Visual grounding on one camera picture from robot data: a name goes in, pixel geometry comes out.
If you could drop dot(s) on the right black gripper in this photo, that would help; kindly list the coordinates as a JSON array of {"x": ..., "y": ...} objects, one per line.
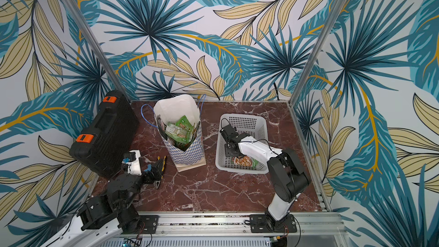
[{"x": 227, "y": 135}]

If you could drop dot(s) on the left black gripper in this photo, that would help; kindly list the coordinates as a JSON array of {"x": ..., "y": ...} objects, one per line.
[{"x": 148, "y": 176}]

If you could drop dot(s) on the white plastic basket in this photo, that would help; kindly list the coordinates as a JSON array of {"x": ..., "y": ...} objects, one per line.
[{"x": 243, "y": 123}]

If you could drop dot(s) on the dark packet with label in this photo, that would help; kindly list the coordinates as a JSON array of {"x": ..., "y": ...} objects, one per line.
[{"x": 196, "y": 131}]

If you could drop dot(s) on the green orange packet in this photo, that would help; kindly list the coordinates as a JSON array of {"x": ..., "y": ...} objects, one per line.
[{"x": 184, "y": 142}]

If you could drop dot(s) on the green packet with barcode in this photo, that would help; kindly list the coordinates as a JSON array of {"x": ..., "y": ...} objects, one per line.
[{"x": 174, "y": 131}]

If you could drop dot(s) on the blue checkered paper bag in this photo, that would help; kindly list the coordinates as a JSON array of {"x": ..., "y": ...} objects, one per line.
[{"x": 171, "y": 110}]

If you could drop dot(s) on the green yellow snack packet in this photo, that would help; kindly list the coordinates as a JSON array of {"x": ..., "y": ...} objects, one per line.
[{"x": 185, "y": 124}]

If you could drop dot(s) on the dark green red packet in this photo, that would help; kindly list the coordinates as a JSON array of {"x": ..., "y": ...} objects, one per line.
[{"x": 161, "y": 127}]

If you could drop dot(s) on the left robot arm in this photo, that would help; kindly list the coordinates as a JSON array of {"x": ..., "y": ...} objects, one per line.
[{"x": 112, "y": 213}]

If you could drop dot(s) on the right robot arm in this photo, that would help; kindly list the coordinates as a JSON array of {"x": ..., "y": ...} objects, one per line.
[{"x": 287, "y": 174}]

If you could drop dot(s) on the blue glue gun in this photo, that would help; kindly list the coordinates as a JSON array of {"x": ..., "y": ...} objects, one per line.
[{"x": 148, "y": 169}]

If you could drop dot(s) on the yellow black pliers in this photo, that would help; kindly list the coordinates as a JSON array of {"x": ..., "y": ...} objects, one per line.
[{"x": 160, "y": 170}]

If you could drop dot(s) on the black tool case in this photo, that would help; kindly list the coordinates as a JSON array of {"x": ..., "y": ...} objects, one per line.
[{"x": 101, "y": 146}]

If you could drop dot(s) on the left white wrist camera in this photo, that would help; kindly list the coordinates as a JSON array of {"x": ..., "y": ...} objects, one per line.
[{"x": 131, "y": 164}]

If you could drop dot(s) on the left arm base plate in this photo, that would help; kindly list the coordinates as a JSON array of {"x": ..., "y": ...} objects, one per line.
[{"x": 143, "y": 224}]

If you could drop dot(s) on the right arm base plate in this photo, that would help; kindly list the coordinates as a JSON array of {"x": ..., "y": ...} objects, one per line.
[{"x": 262, "y": 223}]

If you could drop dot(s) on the right metal corner post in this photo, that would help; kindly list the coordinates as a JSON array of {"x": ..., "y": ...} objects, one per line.
[{"x": 324, "y": 33}]

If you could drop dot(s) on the metal corner post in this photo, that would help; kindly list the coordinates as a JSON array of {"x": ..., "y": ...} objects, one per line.
[
  {"x": 83, "y": 26},
  {"x": 324, "y": 33}
]

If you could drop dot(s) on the aluminium rail frame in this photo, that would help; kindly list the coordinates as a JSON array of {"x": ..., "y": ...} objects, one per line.
[{"x": 228, "y": 229}]

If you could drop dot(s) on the left metal corner post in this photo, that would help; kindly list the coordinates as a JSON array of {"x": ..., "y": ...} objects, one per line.
[{"x": 83, "y": 26}]

